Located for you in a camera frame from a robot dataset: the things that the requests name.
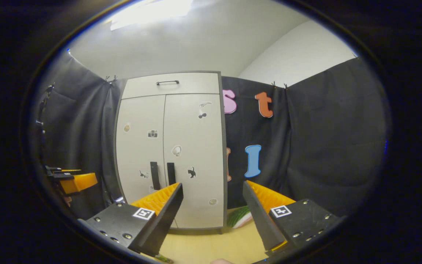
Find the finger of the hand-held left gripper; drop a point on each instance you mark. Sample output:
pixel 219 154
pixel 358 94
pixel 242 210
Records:
pixel 79 182
pixel 62 170

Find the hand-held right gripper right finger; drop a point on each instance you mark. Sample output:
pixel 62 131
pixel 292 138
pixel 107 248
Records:
pixel 256 216

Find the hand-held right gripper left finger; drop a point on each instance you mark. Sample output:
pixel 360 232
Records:
pixel 167 214

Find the white cabinet door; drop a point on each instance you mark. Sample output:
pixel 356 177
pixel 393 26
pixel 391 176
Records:
pixel 134 154
pixel 203 146

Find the white and grey cabinet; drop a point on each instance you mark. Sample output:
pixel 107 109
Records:
pixel 225 146

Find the white cabinet drawer front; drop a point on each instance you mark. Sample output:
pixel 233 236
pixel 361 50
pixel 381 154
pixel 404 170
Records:
pixel 196 86

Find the green striped watermelon slice toy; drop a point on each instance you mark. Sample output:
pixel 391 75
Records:
pixel 238 218

